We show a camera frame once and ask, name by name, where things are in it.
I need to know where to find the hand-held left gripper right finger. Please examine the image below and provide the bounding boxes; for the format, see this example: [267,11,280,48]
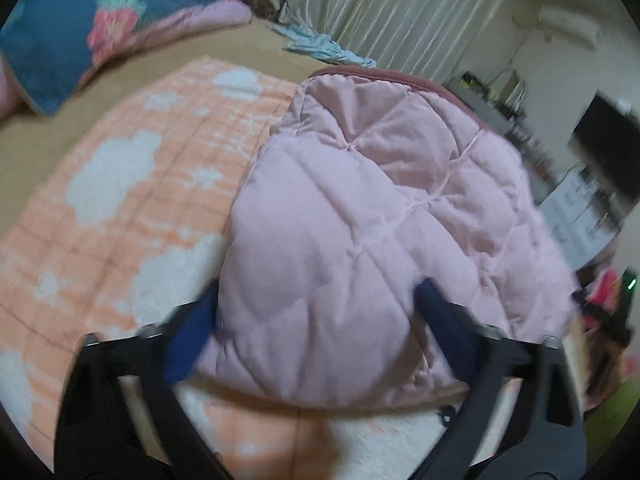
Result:
[412,277,587,480]

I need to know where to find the tan bed cover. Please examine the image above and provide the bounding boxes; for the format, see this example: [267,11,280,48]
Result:
[0,17,326,231]

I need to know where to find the black television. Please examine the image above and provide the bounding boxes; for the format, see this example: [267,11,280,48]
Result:
[567,91,640,211]

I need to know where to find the orange white checkered blanket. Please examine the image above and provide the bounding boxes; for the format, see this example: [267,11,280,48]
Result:
[0,57,481,480]

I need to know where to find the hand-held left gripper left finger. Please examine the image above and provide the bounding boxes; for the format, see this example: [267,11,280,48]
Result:
[54,280,236,480]

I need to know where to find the light blue garment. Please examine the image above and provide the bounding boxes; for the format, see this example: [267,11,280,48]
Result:
[272,22,376,68]

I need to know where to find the white striped curtain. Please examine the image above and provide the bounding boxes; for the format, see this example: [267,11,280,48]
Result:
[265,0,516,86]

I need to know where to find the white dresser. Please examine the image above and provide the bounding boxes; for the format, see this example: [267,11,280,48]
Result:
[540,160,626,271]

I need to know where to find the white air conditioner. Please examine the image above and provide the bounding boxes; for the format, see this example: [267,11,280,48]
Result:
[537,7,601,51]

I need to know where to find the teal floral quilt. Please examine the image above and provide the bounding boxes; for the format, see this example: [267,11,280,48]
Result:
[0,0,253,118]

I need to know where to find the pink quilted jacket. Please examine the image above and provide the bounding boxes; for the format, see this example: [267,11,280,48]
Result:
[192,66,583,411]

